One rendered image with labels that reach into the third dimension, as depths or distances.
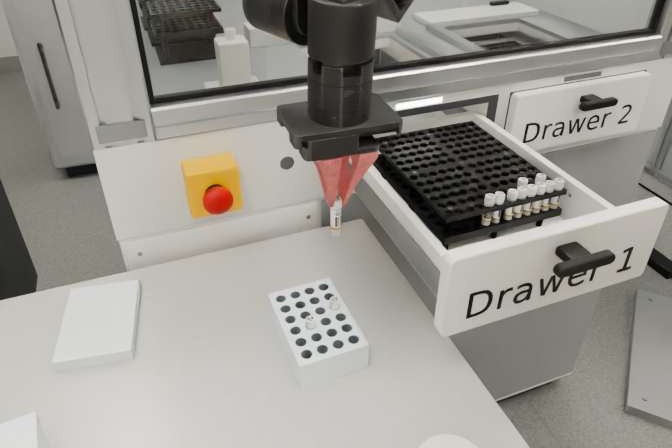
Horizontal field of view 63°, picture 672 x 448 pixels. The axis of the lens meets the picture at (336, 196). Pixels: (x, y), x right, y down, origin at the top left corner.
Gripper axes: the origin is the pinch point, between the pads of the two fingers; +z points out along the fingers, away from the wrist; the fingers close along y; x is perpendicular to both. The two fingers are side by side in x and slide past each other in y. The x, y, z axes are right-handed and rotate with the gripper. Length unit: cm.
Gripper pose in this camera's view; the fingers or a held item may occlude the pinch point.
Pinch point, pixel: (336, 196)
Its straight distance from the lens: 55.3
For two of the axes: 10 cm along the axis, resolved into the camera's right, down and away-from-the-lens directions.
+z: -0.3, 8.2, 5.7
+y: -9.4, 1.7, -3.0
